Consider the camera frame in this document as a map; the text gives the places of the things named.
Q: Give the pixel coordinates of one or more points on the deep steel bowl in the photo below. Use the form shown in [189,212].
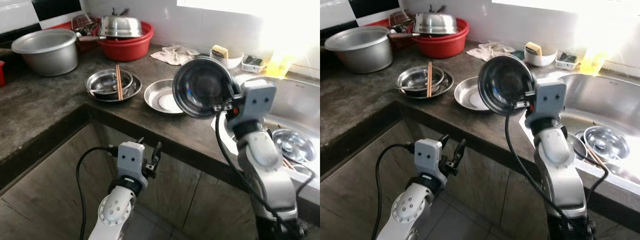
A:
[502,82]
[200,87]

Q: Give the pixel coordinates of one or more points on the brown wooden chopstick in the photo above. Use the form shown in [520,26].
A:
[288,163]
[595,155]
[121,82]
[118,82]
[428,80]
[431,79]

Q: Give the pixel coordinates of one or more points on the wood grain cabinet door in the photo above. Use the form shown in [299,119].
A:
[350,200]
[170,195]
[45,190]
[480,200]

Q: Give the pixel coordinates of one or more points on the white ceramic bowl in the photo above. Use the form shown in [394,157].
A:
[542,59]
[232,61]

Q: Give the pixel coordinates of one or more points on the small white soap tray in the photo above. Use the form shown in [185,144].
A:
[567,61]
[252,64]

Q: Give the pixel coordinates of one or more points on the green scouring pad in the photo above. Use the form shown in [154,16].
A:
[519,54]

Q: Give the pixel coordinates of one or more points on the yellow sponge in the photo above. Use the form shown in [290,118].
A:
[219,51]
[533,49]

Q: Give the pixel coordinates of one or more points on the shallow steel plate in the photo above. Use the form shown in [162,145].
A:
[467,95]
[160,97]

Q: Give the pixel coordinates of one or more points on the steel plate under bowl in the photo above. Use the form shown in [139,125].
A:
[446,85]
[132,92]

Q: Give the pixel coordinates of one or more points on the yellow plastic item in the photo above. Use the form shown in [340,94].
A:
[279,67]
[594,64]

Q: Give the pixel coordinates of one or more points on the white crumpled cloth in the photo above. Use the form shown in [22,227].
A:
[172,54]
[490,51]

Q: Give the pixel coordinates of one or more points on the stainless steel sink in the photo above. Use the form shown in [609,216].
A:
[295,105]
[605,100]

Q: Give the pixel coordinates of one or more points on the small steel bowl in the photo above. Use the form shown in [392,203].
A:
[412,79]
[102,82]

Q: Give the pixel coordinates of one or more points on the red plastic basin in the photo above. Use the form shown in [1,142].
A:
[442,46]
[125,49]

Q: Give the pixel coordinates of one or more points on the red plastic rack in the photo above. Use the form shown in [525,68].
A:
[402,44]
[86,46]

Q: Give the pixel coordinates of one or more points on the large upturned steel bowl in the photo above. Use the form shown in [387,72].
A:
[436,23]
[120,26]

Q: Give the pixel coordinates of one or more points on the aluminium cooking pot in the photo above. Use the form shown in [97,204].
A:
[360,52]
[47,55]

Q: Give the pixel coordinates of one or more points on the red plastic bottle basket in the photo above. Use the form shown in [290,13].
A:
[2,74]

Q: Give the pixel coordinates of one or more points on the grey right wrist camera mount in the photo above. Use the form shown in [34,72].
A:
[548,100]
[256,102]

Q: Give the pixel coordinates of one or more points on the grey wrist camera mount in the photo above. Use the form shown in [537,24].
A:
[548,100]
[256,102]
[130,162]
[426,159]

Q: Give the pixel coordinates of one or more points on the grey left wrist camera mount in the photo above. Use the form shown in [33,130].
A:
[130,162]
[426,159]

